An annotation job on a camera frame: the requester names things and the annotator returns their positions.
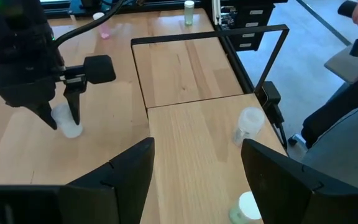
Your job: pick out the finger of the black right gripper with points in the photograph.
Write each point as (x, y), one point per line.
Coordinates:
(47, 116)
(75, 105)

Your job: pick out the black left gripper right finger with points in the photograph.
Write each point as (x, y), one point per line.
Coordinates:
(291, 193)

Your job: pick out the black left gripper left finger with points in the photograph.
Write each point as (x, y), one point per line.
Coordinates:
(126, 186)

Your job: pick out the bluish clear medicine bottle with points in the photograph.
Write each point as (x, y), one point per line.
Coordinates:
(65, 124)

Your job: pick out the white-capped pink medicine bottle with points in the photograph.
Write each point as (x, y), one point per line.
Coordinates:
(105, 31)

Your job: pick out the light wooden shelf board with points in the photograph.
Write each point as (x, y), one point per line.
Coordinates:
(191, 155)

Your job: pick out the person's leg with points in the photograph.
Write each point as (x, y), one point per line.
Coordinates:
(346, 155)

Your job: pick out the grey flat panel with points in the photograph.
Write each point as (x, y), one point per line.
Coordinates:
(346, 67)

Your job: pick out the black divider bar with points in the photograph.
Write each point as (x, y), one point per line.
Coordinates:
(213, 33)

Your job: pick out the black cabinet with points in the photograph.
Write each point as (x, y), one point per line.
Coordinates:
(266, 18)

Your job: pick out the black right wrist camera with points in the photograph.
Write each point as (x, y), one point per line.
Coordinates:
(99, 69)

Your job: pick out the black table-level camera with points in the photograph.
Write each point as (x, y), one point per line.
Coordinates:
(270, 93)

